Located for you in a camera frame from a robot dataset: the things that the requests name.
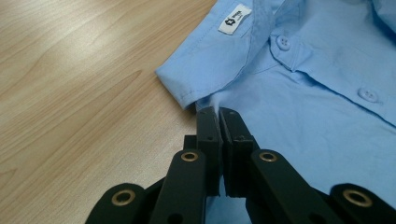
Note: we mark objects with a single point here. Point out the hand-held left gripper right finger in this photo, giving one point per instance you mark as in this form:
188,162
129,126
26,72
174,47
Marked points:
236,149

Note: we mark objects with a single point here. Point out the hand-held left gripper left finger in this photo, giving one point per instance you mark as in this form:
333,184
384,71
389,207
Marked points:
211,140

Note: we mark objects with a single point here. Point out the light blue button-up shirt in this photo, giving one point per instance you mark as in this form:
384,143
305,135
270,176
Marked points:
311,124

